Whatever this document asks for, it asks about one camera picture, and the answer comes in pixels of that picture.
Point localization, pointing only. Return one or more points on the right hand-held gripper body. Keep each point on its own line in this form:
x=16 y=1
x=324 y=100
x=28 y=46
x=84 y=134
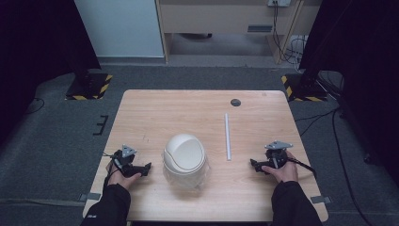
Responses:
x=276 y=154

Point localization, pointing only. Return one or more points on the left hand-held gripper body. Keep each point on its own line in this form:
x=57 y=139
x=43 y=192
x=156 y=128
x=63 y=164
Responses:
x=124 y=158

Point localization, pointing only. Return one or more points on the person's right hand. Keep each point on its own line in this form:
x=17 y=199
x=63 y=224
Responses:
x=284 y=172

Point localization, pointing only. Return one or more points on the person's left hand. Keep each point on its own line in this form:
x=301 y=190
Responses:
x=120 y=179

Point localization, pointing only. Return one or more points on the white swing-lid trash bin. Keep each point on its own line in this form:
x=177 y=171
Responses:
x=185 y=160

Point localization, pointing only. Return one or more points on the white plastic tube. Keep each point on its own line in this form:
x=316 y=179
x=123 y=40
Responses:
x=227 y=138

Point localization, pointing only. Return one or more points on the grey tape strip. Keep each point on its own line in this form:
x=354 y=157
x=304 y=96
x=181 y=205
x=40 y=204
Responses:
x=320 y=199
x=90 y=196

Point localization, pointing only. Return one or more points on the grey round table cap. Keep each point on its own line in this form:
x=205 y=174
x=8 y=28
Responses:
x=235 y=102

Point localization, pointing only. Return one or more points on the striped black stand base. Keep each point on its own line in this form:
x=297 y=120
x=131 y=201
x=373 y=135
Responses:
x=89 y=86
x=302 y=88

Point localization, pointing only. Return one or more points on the black curtain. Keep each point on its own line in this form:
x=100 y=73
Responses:
x=360 y=62
x=37 y=47

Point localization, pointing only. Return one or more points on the white cabinet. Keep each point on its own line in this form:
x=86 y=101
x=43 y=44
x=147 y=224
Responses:
x=119 y=28

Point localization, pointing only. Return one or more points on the grey power strip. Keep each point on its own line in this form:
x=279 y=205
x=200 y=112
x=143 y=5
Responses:
x=279 y=2

